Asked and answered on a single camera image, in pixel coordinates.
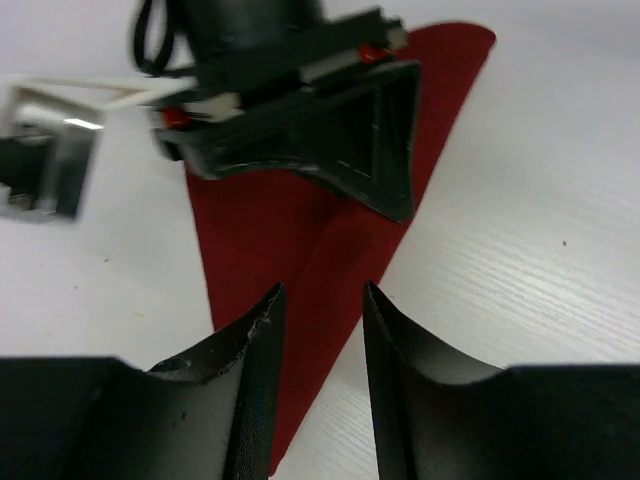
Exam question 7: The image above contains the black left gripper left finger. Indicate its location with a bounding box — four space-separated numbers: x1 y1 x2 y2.
1 285 286 479

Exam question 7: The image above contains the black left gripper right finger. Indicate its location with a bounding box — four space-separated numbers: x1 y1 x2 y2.
363 283 639 479

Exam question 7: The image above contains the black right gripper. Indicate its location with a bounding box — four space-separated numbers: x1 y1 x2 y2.
149 4 421 223

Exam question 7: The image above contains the dark red cloth napkin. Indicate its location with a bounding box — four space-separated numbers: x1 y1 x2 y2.
186 22 496 468

